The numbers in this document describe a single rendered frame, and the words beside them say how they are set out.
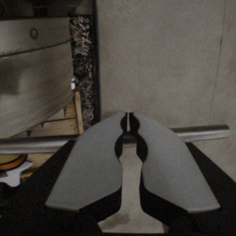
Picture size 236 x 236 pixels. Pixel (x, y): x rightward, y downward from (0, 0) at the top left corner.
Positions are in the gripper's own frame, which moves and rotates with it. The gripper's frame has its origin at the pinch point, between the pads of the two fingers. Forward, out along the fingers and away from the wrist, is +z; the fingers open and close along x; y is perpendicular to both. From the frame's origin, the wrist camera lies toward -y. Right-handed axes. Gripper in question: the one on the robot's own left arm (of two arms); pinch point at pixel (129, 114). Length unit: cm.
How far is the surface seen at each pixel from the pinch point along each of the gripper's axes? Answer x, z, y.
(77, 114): -14.4, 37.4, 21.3
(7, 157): -21.9, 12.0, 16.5
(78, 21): -20, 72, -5
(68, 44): -8.7, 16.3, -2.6
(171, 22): 39, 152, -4
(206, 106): 98, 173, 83
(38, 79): -10.3, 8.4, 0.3
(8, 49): -11.8, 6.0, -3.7
